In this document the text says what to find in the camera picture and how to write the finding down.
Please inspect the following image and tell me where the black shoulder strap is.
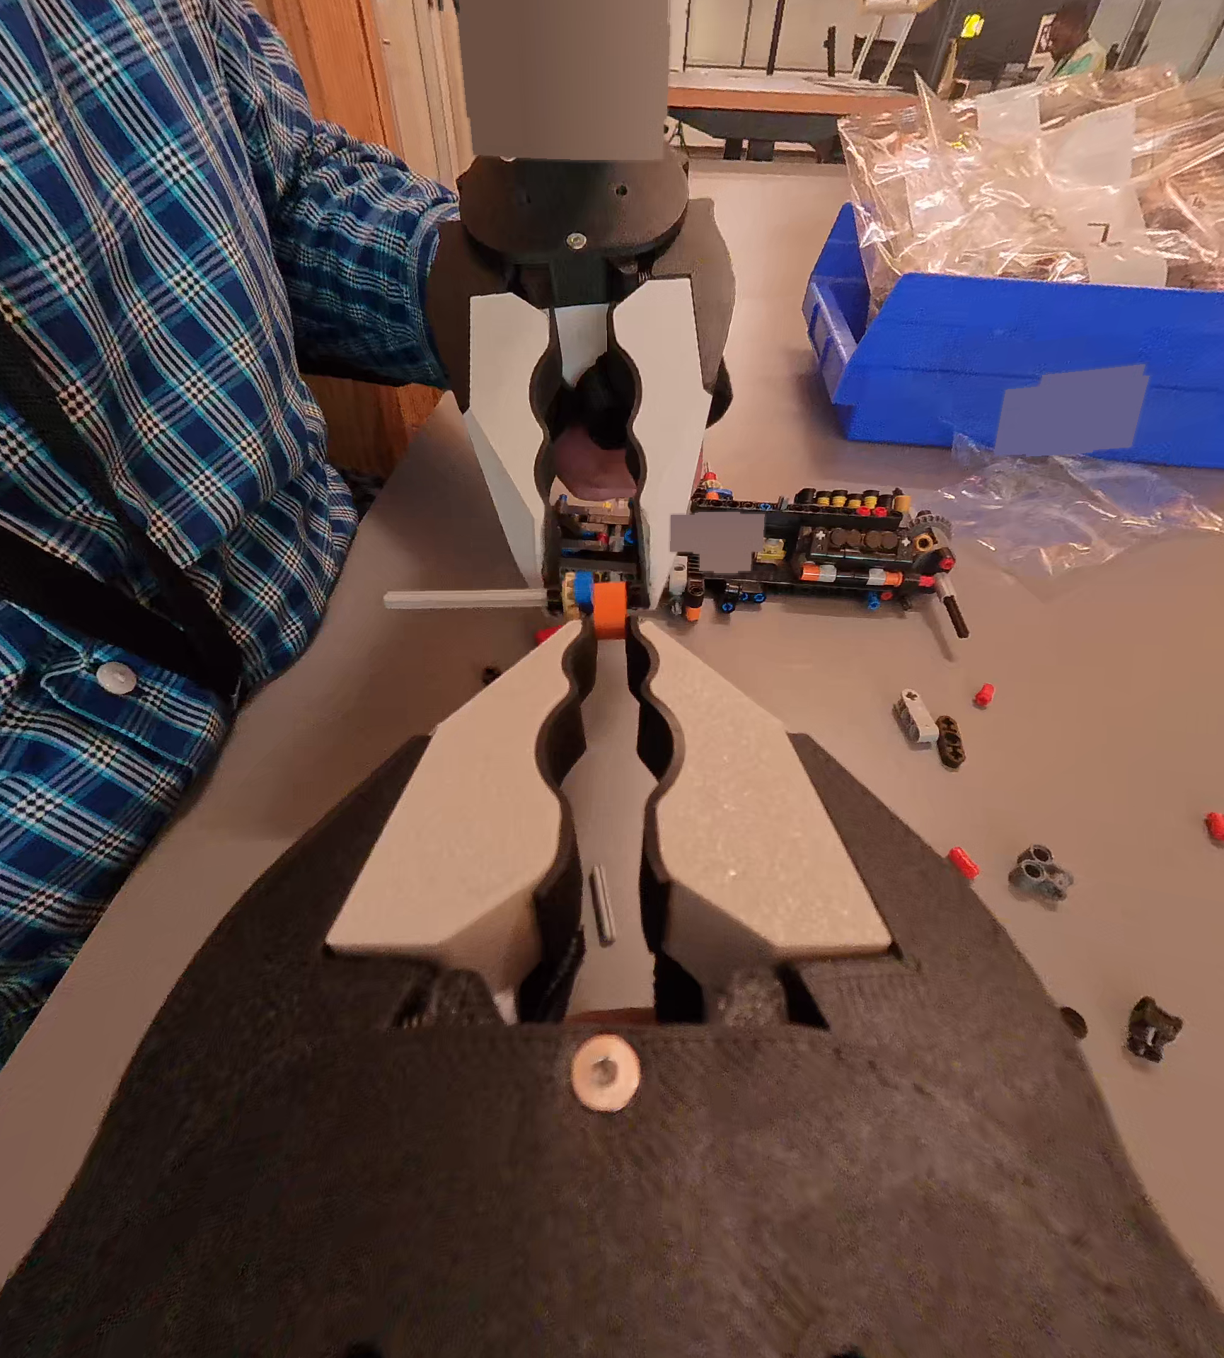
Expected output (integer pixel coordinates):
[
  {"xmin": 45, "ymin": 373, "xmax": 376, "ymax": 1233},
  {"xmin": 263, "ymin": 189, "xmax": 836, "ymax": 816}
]
[{"xmin": 0, "ymin": 216, "xmax": 247, "ymax": 707}]

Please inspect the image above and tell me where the large lego vehicle model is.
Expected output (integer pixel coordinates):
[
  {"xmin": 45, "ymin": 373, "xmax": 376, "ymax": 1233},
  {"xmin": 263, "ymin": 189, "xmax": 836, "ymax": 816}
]
[{"xmin": 667, "ymin": 466, "xmax": 972, "ymax": 640}]

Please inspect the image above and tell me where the blue plaid shirt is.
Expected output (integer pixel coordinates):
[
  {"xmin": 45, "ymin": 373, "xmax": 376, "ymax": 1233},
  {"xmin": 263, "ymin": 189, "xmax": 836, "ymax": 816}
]
[{"xmin": 0, "ymin": 0, "xmax": 369, "ymax": 1168}]

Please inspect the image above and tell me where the wooden cabinet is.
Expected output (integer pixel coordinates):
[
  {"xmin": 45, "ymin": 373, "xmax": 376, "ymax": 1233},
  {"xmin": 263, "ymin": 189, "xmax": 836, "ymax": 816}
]
[{"xmin": 256, "ymin": 0, "xmax": 475, "ymax": 479}]

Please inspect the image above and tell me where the dark grey lego pin connector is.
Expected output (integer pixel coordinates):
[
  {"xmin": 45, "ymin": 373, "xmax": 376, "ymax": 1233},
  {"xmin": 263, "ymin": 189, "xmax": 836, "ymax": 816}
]
[{"xmin": 1010, "ymin": 844, "xmax": 1076, "ymax": 903}]

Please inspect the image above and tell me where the small black lego connector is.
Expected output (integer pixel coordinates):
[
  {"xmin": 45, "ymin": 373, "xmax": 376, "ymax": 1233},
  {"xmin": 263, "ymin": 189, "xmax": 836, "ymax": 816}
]
[{"xmin": 1123, "ymin": 995, "xmax": 1185, "ymax": 1063}]

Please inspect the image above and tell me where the person's left hand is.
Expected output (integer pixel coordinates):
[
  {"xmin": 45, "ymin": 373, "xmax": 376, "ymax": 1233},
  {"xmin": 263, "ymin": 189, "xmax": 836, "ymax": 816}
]
[{"xmin": 550, "ymin": 418, "xmax": 639, "ymax": 500}]

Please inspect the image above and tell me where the blue plastic storage bin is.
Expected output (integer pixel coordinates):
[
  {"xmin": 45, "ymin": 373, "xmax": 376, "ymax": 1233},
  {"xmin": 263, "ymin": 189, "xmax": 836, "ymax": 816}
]
[{"xmin": 802, "ymin": 200, "xmax": 1224, "ymax": 473}]

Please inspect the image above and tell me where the black lego gear axle assembly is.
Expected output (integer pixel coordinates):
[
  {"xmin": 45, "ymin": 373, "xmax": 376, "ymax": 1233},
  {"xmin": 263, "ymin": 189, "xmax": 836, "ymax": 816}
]
[{"xmin": 383, "ymin": 492, "xmax": 666, "ymax": 622}]

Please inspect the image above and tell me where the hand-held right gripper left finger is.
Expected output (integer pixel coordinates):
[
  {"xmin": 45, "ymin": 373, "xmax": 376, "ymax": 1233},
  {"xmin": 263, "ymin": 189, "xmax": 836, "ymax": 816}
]
[{"xmin": 325, "ymin": 618, "xmax": 597, "ymax": 1024}]

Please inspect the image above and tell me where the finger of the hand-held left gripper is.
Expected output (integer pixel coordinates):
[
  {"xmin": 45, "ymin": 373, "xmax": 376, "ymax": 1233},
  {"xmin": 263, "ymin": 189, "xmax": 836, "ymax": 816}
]
[
  {"xmin": 609, "ymin": 275, "xmax": 707, "ymax": 608},
  {"xmin": 455, "ymin": 292, "xmax": 563, "ymax": 595}
]

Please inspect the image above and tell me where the person's left forearm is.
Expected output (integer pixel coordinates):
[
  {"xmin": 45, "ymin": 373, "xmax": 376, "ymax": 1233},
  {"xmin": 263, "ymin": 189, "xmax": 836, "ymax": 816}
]
[{"xmin": 282, "ymin": 115, "xmax": 465, "ymax": 388}]

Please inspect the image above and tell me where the background work desk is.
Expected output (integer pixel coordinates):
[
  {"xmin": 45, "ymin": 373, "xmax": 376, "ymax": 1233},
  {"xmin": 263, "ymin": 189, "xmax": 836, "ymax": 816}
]
[{"xmin": 665, "ymin": 67, "xmax": 926, "ymax": 162}]

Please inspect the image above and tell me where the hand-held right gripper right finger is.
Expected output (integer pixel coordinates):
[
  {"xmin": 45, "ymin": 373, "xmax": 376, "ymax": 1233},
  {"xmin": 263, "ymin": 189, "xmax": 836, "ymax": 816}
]
[{"xmin": 622, "ymin": 618, "xmax": 897, "ymax": 1024}]

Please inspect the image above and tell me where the pile of clear plastic bags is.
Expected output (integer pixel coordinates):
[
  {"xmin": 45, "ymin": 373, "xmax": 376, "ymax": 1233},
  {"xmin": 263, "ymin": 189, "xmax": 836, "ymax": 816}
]
[{"xmin": 836, "ymin": 60, "xmax": 1224, "ymax": 292}]

